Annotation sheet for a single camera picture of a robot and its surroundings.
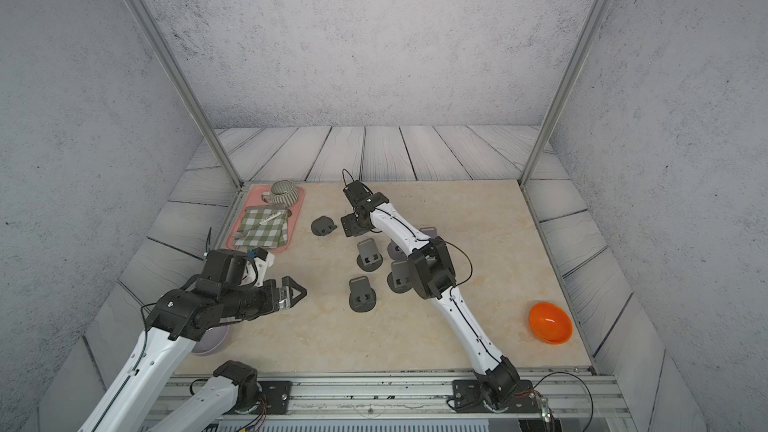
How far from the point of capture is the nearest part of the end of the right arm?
2.61ft

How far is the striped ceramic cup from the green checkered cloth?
3 centimetres

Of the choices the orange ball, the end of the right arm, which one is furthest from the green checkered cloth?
the orange ball
